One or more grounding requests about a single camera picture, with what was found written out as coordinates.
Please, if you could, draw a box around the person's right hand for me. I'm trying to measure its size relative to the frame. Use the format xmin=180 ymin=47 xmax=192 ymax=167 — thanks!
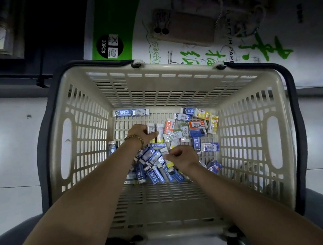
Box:
xmin=162 ymin=143 xmax=202 ymax=176

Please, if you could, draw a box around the person's left hand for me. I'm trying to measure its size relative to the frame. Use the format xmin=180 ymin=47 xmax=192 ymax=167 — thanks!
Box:
xmin=125 ymin=121 xmax=162 ymax=150

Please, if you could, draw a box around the yellow eraser bundle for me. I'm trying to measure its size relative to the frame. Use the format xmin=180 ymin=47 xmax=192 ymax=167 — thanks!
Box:
xmin=147 ymin=121 xmax=167 ymax=144

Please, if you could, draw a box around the pile of mixed packaged erasers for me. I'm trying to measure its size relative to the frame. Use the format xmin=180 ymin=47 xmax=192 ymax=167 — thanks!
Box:
xmin=102 ymin=95 xmax=228 ymax=193

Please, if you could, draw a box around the beige plastic shopping basket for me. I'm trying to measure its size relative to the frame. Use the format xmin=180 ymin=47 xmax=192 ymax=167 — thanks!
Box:
xmin=23 ymin=30 xmax=319 ymax=245

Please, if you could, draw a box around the person's left forearm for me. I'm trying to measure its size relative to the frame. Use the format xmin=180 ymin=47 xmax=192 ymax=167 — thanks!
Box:
xmin=0 ymin=139 xmax=157 ymax=245

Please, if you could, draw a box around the person's right forearm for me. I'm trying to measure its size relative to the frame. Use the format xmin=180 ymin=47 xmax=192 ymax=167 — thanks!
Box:
xmin=185 ymin=145 xmax=323 ymax=245

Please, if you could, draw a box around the person's right shoe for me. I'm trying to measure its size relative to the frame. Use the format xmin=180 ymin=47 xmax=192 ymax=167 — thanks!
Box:
xmin=221 ymin=224 xmax=250 ymax=245

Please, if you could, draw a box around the green and white paper pack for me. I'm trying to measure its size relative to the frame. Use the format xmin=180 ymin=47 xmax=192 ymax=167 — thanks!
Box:
xmin=76 ymin=0 xmax=323 ymax=121

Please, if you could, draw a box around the dark metal shelf unit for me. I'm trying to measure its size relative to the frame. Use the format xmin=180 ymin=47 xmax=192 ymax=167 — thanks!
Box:
xmin=0 ymin=0 xmax=323 ymax=146

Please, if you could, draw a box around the wooden bead bracelet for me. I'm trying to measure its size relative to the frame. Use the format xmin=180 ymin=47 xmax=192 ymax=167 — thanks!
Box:
xmin=124 ymin=133 xmax=146 ymax=152

